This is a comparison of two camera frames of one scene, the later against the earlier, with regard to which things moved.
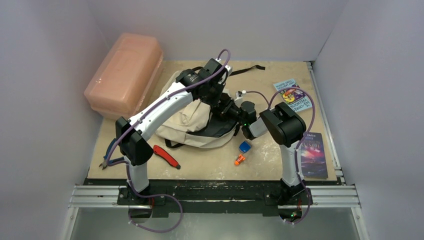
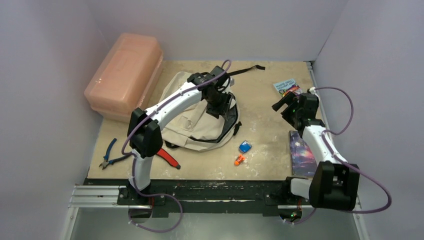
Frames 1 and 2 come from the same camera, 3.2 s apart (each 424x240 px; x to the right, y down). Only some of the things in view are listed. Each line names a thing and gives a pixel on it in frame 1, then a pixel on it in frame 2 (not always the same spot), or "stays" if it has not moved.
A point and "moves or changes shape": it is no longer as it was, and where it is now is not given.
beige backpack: x=198 y=124 moves or changes shape
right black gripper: x=247 y=110 -> x=286 y=105
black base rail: x=216 y=197 stays
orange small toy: x=240 y=158 stays
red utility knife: x=159 y=152 stays
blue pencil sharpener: x=244 y=147 stays
